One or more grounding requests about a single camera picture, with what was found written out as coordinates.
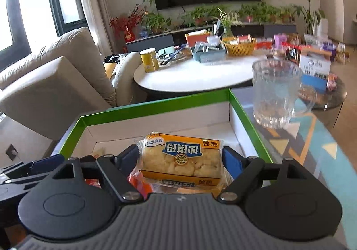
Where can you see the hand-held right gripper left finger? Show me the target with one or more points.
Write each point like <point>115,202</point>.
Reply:
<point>128,158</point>

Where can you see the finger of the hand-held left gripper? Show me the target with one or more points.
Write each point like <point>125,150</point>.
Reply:
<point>47,162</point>

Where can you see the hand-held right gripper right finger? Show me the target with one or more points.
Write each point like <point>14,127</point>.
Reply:
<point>233,160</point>

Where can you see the yellow puffed cake packet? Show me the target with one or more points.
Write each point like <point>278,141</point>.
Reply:
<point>181,160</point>

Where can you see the green cardboard box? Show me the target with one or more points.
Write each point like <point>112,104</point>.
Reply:
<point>178,103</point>

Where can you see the clear orange-edged snack packet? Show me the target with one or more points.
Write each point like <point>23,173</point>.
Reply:
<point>138,185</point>

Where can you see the beige sofa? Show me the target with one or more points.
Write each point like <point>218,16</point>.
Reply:
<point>55,85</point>

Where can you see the ribbed glass mug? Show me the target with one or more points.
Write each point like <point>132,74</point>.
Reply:
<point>276,93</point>

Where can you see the yellow cushion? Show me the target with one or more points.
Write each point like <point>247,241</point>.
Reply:
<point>109,69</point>

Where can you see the white round table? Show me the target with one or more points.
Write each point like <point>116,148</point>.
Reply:
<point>195,74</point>

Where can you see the yellow canister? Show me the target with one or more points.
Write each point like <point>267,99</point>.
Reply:
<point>149,60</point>

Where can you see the grey-blue storage basket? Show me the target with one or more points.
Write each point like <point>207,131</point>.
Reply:
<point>209,54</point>

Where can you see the pile of pens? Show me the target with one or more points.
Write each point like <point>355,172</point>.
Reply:
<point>173,56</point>

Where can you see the wicker basket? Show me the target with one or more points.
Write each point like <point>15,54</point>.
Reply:
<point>239,48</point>

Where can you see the round glass side table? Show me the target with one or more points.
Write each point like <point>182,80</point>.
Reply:
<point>334,99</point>

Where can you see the grey television cabinet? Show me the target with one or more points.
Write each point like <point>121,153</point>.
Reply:
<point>156,40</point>

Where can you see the blue and white carton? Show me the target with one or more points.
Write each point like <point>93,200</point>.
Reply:
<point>315,67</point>

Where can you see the orange box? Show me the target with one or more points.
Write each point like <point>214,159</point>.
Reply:
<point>196,39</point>

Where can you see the pile of assorted packets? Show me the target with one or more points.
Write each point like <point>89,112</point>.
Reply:
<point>279,40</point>

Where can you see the red flower decoration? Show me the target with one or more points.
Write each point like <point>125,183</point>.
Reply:
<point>125,19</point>

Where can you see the spider plant in vase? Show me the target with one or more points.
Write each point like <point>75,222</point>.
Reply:
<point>227,19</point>

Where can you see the row of potted plants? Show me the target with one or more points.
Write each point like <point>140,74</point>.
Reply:
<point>256,12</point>

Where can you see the tall leafy plant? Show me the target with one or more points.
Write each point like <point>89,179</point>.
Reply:
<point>311,17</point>

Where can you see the wall socket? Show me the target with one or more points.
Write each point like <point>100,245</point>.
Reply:
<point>12,151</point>

